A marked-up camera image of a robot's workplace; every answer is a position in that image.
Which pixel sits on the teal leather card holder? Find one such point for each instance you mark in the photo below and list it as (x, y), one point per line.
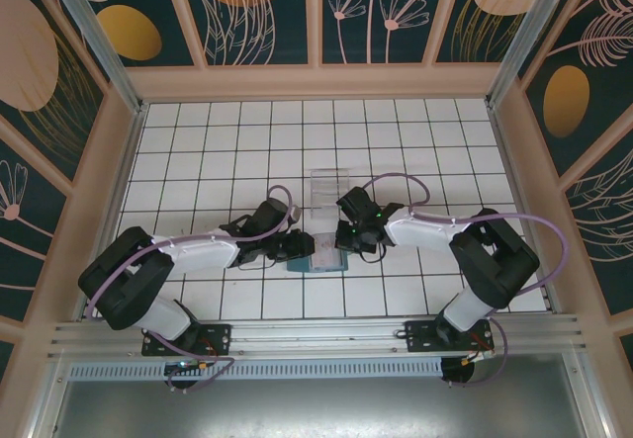
(297, 266)

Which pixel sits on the small circuit board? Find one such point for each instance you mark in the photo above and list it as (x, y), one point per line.
(185, 366)

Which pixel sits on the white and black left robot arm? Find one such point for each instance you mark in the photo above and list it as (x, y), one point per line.
(193, 252)

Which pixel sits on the aluminium corner post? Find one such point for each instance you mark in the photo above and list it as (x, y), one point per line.
(105, 47)
(529, 37)

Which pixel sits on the clear acrylic card stand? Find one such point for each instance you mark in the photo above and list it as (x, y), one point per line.
(329, 188)

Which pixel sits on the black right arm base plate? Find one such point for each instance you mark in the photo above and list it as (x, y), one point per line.
(420, 334)

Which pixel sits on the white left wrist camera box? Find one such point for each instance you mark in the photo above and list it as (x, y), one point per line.
(295, 214)

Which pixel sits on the aluminium profile rail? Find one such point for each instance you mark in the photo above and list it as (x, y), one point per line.
(316, 331)

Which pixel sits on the pale credit card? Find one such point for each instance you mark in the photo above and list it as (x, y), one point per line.
(326, 257)

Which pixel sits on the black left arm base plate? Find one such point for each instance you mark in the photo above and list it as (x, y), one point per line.
(217, 334)

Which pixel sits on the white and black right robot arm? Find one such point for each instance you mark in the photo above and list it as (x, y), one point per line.
(420, 230)

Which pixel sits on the grey metal sheet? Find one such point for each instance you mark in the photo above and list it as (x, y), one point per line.
(316, 408)

